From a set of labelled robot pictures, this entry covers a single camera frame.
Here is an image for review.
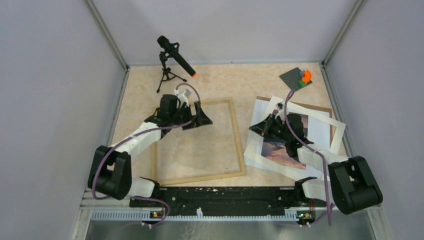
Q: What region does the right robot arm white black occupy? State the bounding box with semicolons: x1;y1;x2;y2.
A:
249;113;383;215

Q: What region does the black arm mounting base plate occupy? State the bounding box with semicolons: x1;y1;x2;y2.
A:
129;186;327;219

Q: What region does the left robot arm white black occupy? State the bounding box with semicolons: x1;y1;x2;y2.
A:
87;94;213;207

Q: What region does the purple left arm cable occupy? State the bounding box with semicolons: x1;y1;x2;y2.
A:
91;83;202;229

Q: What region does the black mini tripod stand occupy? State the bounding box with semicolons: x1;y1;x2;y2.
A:
156;51;187;93

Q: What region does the black microphone orange tip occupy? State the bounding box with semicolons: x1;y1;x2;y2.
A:
157;35;197;78

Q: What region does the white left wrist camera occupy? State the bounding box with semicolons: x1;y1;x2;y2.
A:
174;89;192;106

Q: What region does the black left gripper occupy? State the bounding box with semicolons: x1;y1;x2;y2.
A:
169;101;212;130

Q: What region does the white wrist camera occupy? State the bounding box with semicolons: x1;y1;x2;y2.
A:
272;102;285;117
174;89;192;106

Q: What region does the aluminium front rail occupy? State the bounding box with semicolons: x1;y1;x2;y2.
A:
79;187;382;223

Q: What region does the sunset cloud photo print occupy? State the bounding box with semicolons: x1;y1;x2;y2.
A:
261;114;308;170

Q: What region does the brown cardboard backing board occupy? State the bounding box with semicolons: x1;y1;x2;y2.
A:
250;96;333;150

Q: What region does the colourful toy brick stack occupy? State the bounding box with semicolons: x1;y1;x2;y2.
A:
297;70;312;88

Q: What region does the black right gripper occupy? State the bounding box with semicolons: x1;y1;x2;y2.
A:
249;113;291;143

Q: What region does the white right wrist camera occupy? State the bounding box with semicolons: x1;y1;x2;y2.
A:
272;102;285;117

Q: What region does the grey building brick baseplate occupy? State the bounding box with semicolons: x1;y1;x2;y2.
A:
279;67;313;92

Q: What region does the white mat board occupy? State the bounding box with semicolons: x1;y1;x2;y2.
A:
243;101;346;175

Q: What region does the white paper sheet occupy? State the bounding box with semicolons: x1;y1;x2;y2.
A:
244;107;332;180

